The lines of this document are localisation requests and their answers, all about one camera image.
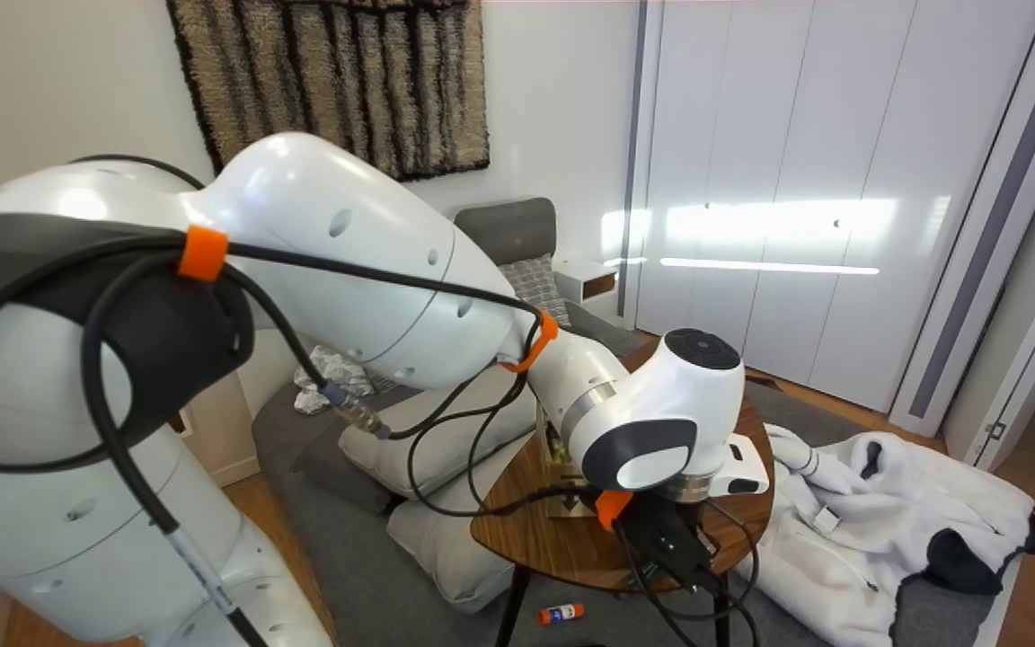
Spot white closet doors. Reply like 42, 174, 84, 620
623, 0, 1035, 419

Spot orange glue stick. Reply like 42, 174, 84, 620
536, 599, 590, 631

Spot thin black cable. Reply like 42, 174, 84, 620
226, 241, 761, 647

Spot orange cable clip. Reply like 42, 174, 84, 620
509, 311, 565, 377
172, 222, 234, 283
593, 486, 639, 532

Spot beige pillow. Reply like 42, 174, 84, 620
335, 392, 539, 502
384, 493, 526, 616

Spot small plaid pillow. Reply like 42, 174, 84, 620
499, 251, 577, 323

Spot brown shaggy wall hanging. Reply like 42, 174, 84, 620
164, 0, 494, 185

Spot wooden side table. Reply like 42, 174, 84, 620
466, 337, 775, 647

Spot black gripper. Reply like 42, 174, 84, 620
627, 495, 726, 593

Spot grey floral pillow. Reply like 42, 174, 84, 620
291, 345, 374, 419

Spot thick black cable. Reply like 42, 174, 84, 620
0, 232, 272, 647

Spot small white nightstand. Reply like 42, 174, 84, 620
551, 260, 627, 323

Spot white fleece robe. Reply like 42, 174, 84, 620
755, 426, 1035, 647

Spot grey sofa bed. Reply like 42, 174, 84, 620
249, 195, 1023, 647

